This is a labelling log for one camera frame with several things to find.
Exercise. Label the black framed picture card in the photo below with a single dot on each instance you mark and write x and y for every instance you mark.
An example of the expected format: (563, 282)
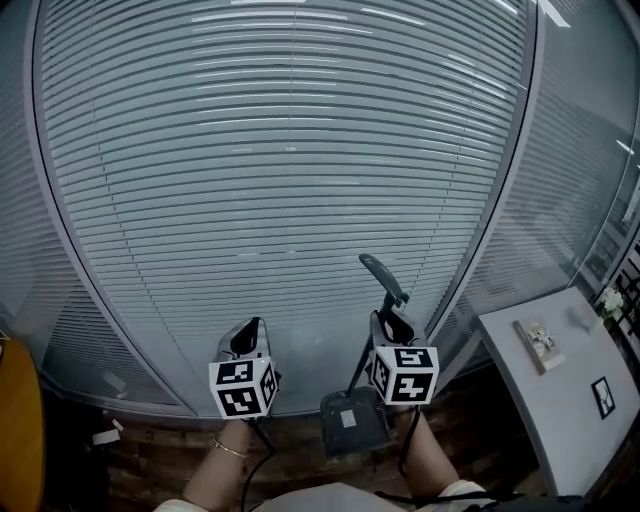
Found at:
(602, 397)

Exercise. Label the person's light shirt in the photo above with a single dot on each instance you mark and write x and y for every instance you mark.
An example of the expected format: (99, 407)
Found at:
(325, 500)

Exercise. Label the round wooden table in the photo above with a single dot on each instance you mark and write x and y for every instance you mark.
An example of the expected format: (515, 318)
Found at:
(20, 425)

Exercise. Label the grey venetian blind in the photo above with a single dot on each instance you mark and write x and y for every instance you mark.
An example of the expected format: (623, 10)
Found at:
(565, 175)
(30, 250)
(275, 175)

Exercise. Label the white rectangular table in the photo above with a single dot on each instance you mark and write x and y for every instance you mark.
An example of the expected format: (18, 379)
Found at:
(560, 400)

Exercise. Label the person's left forearm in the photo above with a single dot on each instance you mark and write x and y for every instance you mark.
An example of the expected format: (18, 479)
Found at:
(220, 475)

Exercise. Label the person's right forearm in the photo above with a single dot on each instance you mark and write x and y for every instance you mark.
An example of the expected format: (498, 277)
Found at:
(430, 460)

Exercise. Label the grey book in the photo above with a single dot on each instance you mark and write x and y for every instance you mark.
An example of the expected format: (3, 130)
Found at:
(540, 347)

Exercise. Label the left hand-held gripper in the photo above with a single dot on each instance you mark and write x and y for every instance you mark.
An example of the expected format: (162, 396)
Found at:
(240, 385)

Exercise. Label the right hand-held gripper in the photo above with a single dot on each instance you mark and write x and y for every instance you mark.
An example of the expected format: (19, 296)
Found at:
(405, 375)

